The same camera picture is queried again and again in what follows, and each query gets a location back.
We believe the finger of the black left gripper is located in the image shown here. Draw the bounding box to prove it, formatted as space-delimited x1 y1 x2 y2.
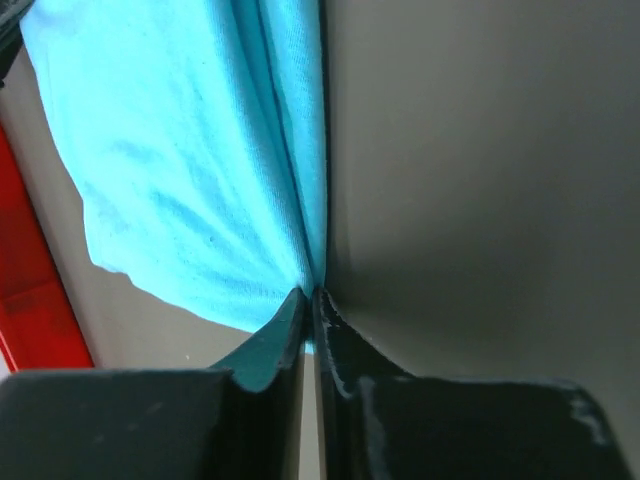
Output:
0 0 30 87

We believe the light blue t shirt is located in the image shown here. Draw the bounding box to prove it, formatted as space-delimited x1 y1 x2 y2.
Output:
20 1 327 333

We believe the red plastic bin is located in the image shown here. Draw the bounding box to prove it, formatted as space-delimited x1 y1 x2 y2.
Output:
1 134 94 372

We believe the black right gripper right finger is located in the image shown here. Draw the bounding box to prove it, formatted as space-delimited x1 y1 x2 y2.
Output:
312 288 632 479

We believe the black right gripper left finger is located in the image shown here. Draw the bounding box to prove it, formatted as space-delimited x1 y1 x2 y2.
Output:
1 289 306 479

